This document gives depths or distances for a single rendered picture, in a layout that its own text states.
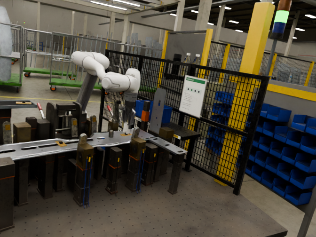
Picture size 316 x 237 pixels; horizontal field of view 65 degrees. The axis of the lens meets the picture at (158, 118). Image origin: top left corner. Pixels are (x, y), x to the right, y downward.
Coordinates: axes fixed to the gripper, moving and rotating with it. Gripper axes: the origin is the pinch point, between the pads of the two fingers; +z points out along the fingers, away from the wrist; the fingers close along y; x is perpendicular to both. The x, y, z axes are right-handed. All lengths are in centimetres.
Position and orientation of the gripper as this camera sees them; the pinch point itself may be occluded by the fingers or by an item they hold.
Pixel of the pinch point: (126, 128)
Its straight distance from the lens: 175.1
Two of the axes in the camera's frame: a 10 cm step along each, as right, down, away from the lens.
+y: 6.8, 2.8, -6.8
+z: -1.4, 9.6, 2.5
